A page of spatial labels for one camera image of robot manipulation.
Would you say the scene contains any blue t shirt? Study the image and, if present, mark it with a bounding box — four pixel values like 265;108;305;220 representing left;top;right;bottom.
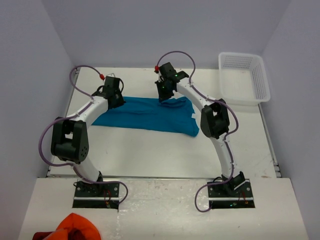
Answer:
93;96;199;137

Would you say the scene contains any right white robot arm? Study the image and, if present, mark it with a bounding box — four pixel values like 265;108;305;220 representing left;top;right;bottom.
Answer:
154;62;245;197

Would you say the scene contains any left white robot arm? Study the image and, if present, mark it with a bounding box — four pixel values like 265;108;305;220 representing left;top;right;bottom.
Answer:
51;76;126;197

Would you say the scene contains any white plastic basket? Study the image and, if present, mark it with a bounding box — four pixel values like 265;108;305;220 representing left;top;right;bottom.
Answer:
218;52;271;106

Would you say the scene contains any orange t shirt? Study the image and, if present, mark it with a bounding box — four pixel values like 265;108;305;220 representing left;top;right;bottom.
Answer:
49;213;102;240

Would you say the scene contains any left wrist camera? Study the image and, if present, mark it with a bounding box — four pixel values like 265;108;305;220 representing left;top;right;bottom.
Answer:
99;73;116;80

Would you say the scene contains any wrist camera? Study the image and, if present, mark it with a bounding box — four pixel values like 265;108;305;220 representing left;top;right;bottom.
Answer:
154;65;160;74
99;73;116;80

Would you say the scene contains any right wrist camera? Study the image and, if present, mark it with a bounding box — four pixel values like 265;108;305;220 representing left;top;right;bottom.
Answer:
154;65;160;74

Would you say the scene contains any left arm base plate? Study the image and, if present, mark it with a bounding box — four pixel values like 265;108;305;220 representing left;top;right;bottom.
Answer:
72;181;120;210

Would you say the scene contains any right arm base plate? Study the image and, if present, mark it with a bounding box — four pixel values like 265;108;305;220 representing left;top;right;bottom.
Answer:
208;179;256;210

